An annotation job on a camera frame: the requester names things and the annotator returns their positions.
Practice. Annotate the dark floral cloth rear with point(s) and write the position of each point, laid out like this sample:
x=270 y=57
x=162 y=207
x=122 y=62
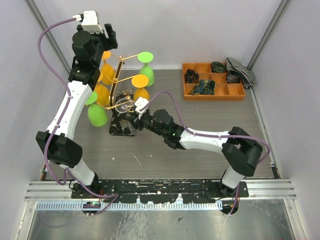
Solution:
x=217 y=67

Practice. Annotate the striped cloth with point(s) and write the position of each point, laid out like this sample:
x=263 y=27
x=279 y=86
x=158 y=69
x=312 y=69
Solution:
x=237 y=69

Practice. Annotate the clear wine glass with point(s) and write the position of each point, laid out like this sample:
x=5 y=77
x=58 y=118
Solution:
x=124 y=127

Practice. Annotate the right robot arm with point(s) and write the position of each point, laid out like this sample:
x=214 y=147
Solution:
x=242 y=153

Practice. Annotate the orange compartment tray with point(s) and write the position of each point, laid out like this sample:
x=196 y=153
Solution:
x=223 y=91

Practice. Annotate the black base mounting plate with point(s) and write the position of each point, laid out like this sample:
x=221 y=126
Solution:
x=160 y=191

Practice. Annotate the gold wine glass rack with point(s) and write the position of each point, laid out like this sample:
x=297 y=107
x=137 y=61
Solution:
x=117 y=62

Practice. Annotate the grey cable duct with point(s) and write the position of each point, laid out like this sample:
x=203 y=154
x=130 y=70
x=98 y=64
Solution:
x=83 y=205

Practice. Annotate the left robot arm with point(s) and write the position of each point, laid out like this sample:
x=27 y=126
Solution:
x=57 y=142

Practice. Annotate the orange goblet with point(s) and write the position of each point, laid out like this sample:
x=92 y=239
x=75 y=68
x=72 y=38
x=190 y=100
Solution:
x=140 y=81
x=103 y=93
x=107 y=71

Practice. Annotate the green goblet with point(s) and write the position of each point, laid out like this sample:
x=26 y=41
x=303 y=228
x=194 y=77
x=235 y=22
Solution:
x=96 y=113
x=146 y=57

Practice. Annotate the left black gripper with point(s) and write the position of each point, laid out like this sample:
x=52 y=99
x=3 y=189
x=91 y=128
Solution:
x=111 y=42

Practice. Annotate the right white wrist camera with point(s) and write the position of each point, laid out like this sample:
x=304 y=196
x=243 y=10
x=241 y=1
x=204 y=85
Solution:
x=140 y=105

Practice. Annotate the dark patterned cloth right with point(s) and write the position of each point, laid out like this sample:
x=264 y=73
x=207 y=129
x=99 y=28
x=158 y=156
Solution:
x=233 y=78

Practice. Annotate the dark floral cloth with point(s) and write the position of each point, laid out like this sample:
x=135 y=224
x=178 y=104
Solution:
x=217 y=67
x=203 y=87

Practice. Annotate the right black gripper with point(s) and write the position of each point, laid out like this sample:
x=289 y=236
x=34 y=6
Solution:
x=138 y=122

